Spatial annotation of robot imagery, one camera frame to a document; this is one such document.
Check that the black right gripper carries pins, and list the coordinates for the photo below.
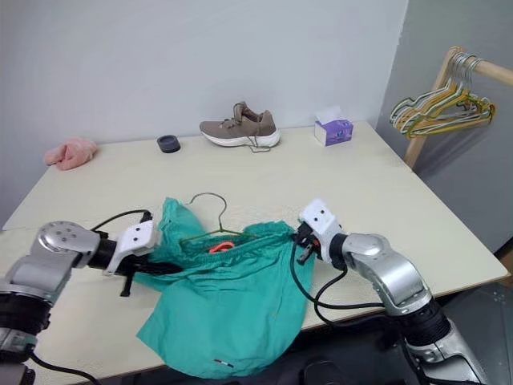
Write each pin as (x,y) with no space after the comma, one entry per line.
(309,238)

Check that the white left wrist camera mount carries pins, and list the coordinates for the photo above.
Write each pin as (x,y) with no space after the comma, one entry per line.
(136,238)

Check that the purple tissue box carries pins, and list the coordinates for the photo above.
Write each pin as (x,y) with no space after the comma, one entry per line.
(334,130)

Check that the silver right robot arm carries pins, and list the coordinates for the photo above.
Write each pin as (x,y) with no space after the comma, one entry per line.
(384,264)

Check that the pink cloth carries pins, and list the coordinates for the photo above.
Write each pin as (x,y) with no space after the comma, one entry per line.
(72,154)

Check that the teal green shorts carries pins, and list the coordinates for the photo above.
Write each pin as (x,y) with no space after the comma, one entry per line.
(232,305)

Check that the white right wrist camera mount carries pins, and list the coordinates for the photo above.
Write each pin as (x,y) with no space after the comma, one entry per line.
(320,220)

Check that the black round dish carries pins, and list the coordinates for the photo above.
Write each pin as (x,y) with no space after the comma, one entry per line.
(168,145)

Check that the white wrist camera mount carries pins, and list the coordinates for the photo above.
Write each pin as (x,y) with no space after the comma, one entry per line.
(320,220)
(136,238)

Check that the dark rounded shape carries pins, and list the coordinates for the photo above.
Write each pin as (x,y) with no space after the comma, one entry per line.
(324,373)

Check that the wooden clothes rack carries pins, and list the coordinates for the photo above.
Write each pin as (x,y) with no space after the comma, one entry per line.
(414,150)

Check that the taupe sneaker with white sole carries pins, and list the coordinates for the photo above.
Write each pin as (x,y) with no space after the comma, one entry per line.
(240,128)

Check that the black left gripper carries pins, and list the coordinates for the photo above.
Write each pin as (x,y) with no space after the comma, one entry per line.
(138,264)

